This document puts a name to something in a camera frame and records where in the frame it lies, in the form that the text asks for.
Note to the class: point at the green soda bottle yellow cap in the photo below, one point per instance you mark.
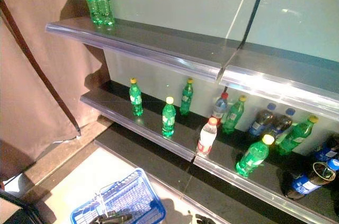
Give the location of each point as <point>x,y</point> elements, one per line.
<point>233,118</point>
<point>251,157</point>
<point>135,99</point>
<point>295,136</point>
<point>186,99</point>
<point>168,120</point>

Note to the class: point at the dark cola bottle blue cap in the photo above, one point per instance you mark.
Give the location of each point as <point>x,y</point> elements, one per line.
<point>327,152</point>
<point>260,123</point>
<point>282,124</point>
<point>304,184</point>

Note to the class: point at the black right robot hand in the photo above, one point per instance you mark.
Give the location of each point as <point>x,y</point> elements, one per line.
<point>205,220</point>

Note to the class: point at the black framed cabinet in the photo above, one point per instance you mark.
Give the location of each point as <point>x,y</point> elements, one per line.
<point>16,210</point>

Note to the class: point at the blue plastic shopping basket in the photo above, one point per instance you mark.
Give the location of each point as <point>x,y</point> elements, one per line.
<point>137,195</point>

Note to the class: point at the black shelf board clear rail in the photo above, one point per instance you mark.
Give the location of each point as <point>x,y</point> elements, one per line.
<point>265,181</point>
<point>119,107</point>

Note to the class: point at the dark shelf upright post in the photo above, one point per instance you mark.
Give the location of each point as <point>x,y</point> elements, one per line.
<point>255,9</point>

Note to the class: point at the black base plinth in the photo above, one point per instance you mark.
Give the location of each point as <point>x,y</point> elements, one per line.
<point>148,150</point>

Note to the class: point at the brown cloth curtain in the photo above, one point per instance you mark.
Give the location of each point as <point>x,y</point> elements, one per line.
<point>39,62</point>

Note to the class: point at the clear water bottle red cap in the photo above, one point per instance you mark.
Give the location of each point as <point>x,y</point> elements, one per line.
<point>219,107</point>
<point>207,136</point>

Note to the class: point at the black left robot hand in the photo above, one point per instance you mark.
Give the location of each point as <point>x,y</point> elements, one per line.
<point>116,217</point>

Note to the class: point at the grey shelf board clear rail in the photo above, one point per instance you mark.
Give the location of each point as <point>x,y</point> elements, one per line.
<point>148,38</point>
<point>291,75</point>

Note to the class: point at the dark metal bar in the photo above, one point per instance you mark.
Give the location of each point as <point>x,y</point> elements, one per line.
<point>39,65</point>

